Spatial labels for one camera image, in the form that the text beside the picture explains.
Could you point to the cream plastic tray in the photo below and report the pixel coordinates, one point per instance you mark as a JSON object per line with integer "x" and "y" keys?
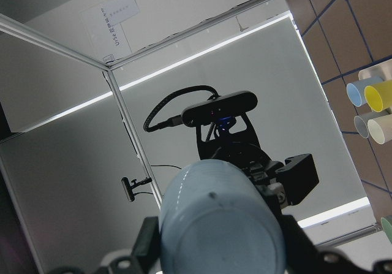
{"x": 382, "y": 70}

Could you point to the yellow plastic cup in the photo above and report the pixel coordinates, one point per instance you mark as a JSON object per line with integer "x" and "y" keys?
{"x": 378, "y": 96}

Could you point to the pale green plastic cup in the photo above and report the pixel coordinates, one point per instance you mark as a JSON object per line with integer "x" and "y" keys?
{"x": 380, "y": 129}

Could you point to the pink plastic cup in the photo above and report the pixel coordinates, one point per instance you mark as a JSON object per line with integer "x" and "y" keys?
{"x": 361, "y": 123}

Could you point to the light blue cup far left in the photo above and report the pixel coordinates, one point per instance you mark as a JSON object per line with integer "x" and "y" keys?
{"x": 355, "y": 90}

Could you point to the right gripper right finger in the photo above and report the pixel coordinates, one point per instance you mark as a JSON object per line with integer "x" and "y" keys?
{"x": 302, "y": 256}

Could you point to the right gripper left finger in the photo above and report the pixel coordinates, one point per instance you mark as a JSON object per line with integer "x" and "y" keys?
{"x": 144, "y": 257}

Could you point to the light blue plastic cup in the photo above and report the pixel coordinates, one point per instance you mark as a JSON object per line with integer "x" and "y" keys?
{"x": 213, "y": 220}

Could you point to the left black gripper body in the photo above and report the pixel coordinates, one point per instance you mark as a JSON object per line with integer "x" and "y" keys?
{"x": 242, "y": 149}

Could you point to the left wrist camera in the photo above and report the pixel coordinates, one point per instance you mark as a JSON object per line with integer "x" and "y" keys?
{"x": 212, "y": 110}

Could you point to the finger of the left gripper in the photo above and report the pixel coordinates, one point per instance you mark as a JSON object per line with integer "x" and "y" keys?
{"x": 298, "y": 177}

